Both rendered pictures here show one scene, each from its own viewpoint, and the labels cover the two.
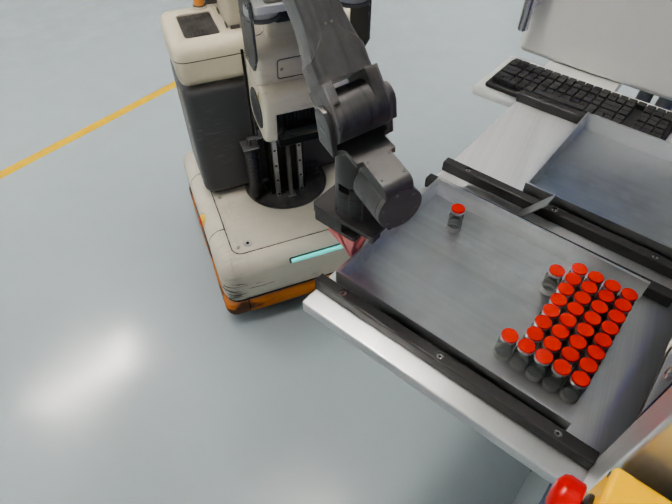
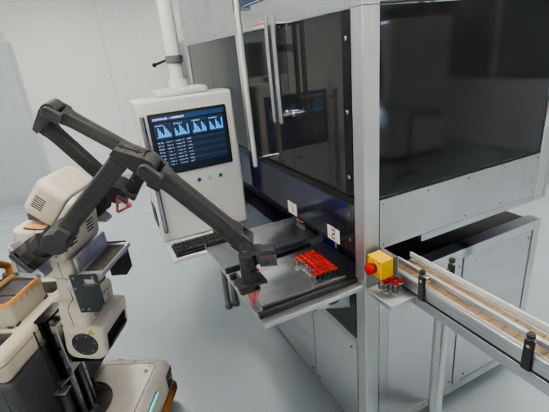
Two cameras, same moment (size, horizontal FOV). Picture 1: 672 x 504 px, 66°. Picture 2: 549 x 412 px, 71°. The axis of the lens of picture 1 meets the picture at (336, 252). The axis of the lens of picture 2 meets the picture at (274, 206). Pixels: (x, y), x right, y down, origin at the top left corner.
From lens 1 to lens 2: 98 cm
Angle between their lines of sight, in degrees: 56
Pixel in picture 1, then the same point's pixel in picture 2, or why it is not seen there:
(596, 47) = (195, 223)
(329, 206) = (244, 285)
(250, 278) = not seen: outside the picture
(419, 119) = not seen: hidden behind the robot
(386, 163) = (265, 247)
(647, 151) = (258, 232)
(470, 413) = (331, 297)
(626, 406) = (342, 270)
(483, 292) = (289, 281)
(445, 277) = (278, 287)
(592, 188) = not seen: hidden behind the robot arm
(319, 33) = (231, 223)
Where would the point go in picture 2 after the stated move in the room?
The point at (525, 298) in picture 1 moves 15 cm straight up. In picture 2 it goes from (297, 274) to (295, 240)
